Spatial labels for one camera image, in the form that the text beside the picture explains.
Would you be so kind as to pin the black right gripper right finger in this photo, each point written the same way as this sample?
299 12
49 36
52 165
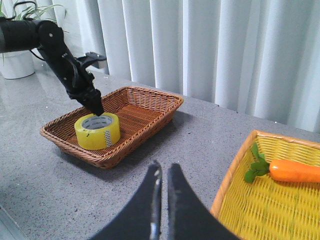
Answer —
188 218

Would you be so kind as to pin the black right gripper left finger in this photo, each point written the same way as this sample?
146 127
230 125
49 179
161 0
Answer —
140 219

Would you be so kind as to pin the yellow tape roll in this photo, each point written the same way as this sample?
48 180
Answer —
97 132

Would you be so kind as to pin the orange toy carrot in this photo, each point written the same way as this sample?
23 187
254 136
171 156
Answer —
280 169

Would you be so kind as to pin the green potted plant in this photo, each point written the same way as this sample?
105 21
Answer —
29 10

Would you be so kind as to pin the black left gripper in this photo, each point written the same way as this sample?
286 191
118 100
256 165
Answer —
78 82

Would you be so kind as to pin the brown wicker basket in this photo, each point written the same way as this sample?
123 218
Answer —
142 112

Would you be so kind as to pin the yellow woven basket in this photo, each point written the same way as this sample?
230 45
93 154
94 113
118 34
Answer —
268 209

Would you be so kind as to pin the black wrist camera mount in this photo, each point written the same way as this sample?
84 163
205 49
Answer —
93 59

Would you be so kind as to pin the white pleated curtain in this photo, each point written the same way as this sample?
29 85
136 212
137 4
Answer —
259 57

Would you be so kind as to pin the white plant pot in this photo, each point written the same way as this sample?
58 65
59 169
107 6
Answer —
16 65

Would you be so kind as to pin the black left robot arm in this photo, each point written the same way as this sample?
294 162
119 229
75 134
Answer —
46 36

